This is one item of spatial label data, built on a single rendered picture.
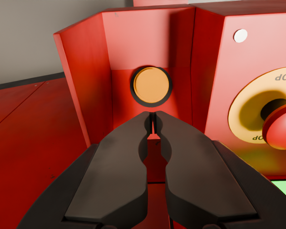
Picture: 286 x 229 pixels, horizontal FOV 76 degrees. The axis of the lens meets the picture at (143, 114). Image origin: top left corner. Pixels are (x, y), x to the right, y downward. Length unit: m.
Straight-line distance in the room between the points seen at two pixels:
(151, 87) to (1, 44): 1.02
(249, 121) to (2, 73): 1.18
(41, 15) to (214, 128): 0.94
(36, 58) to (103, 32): 0.91
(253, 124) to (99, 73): 0.14
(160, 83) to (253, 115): 0.09
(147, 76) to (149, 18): 0.06
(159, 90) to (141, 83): 0.02
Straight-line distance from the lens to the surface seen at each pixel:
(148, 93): 0.20
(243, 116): 0.17
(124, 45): 0.21
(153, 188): 0.20
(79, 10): 0.95
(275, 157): 0.23
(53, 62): 1.06
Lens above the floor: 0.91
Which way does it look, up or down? 56 degrees down
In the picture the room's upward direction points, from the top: 179 degrees counter-clockwise
